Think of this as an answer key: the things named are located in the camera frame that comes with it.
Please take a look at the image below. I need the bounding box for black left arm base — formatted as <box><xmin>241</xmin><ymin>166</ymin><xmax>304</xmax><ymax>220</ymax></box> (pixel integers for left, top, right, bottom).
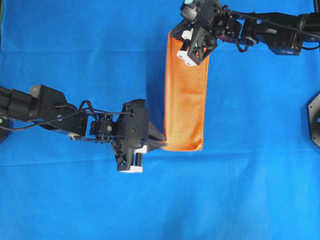
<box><xmin>0</xmin><ymin>117</ymin><xmax>12</xmax><ymax>143</ymax></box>

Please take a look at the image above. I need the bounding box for blue table cloth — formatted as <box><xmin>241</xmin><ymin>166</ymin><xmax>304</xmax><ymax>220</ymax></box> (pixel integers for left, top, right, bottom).
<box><xmin>0</xmin><ymin>0</ymin><xmax>320</xmax><ymax>240</ymax></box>

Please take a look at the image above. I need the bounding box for orange towel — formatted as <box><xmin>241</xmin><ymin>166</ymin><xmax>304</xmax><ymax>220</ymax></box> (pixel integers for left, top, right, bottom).
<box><xmin>163</xmin><ymin>36</ymin><xmax>209</xmax><ymax>152</ymax></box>

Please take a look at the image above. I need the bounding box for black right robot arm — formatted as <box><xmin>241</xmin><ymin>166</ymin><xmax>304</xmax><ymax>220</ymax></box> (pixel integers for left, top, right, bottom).
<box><xmin>170</xmin><ymin>0</ymin><xmax>320</xmax><ymax>67</ymax></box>

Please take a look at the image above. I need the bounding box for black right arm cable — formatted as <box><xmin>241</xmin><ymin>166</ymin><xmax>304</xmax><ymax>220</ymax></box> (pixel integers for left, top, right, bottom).
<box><xmin>212</xmin><ymin>4</ymin><xmax>320</xmax><ymax>51</ymax></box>

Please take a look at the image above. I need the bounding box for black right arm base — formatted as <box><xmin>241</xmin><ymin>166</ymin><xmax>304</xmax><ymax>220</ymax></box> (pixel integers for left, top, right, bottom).
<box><xmin>307</xmin><ymin>93</ymin><xmax>320</xmax><ymax>148</ymax></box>

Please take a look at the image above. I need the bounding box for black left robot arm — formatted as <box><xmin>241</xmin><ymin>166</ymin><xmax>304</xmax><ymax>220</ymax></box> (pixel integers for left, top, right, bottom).
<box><xmin>0</xmin><ymin>84</ymin><xmax>167</xmax><ymax>173</ymax></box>

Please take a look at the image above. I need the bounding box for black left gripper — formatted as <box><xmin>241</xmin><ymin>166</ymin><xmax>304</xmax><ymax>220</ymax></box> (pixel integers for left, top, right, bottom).
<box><xmin>111</xmin><ymin>99</ymin><xmax>167</xmax><ymax>172</ymax></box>

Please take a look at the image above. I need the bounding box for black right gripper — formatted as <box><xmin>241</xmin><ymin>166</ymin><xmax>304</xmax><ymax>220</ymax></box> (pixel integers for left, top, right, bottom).
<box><xmin>171</xmin><ymin>0</ymin><xmax>222</xmax><ymax>67</ymax></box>

